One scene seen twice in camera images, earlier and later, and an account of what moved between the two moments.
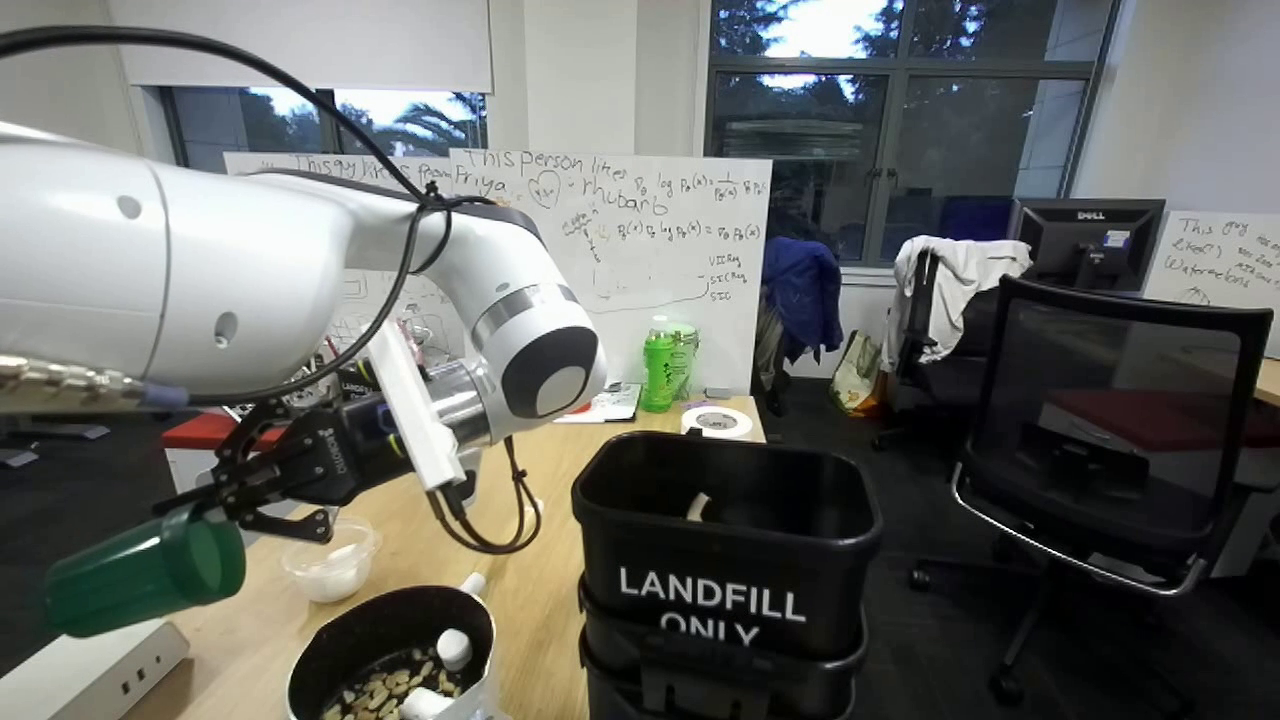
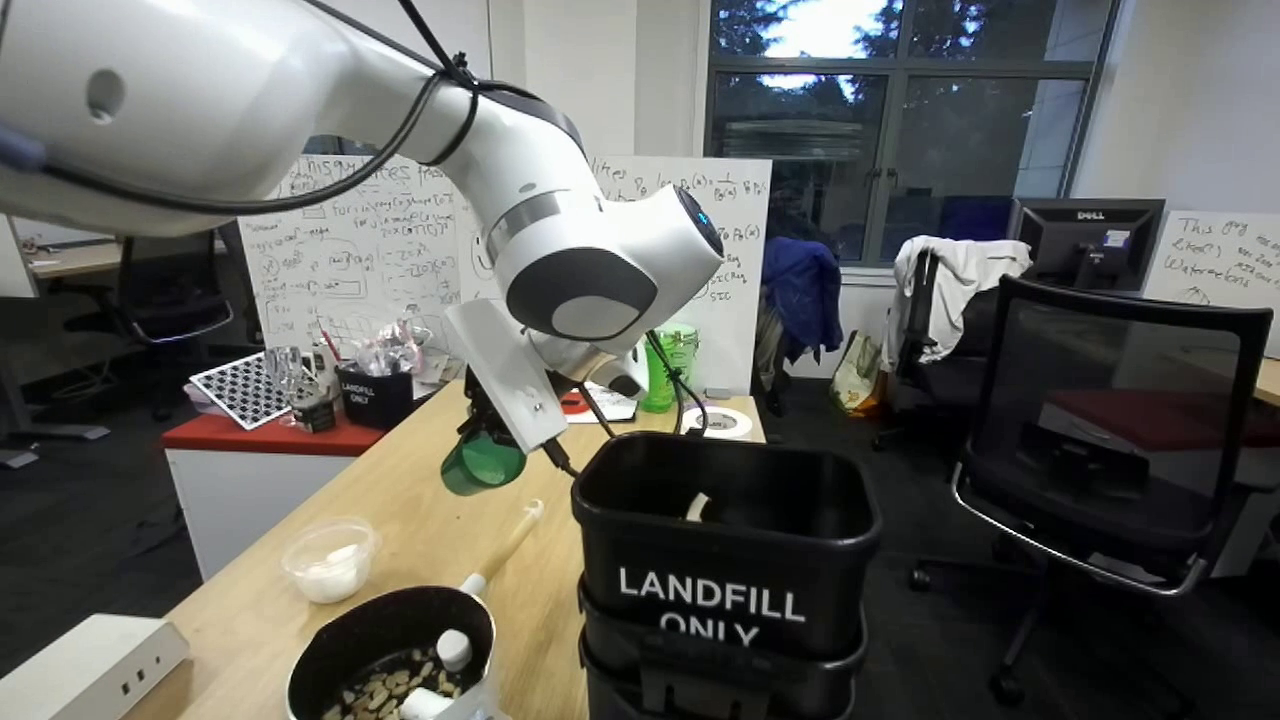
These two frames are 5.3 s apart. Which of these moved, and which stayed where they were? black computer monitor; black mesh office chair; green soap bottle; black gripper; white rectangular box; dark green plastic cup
Moved: dark green plastic cup; black gripper
Stayed: green soap bottle; black mesh office chair; white rectangular box; black computer monitor
